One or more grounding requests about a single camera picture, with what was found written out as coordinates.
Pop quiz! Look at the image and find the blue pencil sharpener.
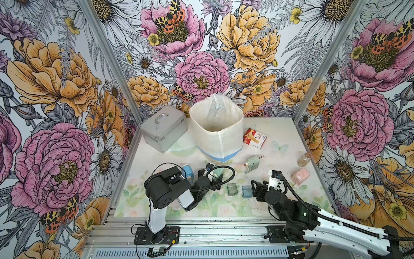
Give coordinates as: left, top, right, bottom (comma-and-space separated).
182, 165, 194, 181

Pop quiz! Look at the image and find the translucent green shavings tray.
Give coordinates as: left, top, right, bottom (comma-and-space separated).
226, 183, 238, 196

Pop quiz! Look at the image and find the translucent blue shavings tray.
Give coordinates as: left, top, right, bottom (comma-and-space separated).
242, 185, 253, 199

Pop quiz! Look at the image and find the grey-green pencil sharpener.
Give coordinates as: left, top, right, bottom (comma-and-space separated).
243, 155, 265, 173

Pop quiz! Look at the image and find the teal square pencil sharpener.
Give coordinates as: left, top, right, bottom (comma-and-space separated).
212, 168, 224, 178

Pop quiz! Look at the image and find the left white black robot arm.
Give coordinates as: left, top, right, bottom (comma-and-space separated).
144, 163, 236, 234

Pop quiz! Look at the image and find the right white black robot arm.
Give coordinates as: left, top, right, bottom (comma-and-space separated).
251, 170, 414, 259

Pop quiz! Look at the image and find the pink pencil sharpener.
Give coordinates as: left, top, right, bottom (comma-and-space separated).
291, 168, 310, 186

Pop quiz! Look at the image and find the small glass jar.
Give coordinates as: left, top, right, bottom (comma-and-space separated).
297, 153, 312, 167

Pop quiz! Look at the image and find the white lined trash bin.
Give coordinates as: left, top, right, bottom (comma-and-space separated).
189, 94, 244, 163

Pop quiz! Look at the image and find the red white bandage box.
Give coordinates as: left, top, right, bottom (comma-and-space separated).
243, 128, 267, 150

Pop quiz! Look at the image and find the silver aluminium case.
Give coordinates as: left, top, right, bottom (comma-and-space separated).
140, 106, 188, 153

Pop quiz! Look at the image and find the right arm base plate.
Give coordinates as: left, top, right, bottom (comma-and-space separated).
264, 226, 307, 243

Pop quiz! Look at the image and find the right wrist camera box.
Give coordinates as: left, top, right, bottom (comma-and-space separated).
268, 170, 283, 191

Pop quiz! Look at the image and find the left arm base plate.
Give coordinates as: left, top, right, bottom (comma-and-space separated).
134, 226, 181, 245

